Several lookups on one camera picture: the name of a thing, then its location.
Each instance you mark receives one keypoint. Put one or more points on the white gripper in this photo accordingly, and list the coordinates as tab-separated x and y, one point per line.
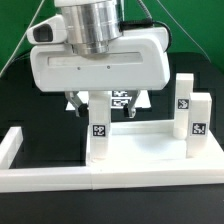
135	61

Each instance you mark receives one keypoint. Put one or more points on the white desk top panel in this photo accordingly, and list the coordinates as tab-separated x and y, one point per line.
137	142

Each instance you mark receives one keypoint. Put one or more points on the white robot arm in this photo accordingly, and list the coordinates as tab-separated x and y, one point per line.
89	47

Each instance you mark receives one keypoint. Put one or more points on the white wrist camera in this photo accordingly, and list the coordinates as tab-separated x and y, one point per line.
50	31

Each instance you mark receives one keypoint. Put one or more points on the white L-shaped fence frame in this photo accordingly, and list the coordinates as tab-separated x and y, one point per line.
205	169

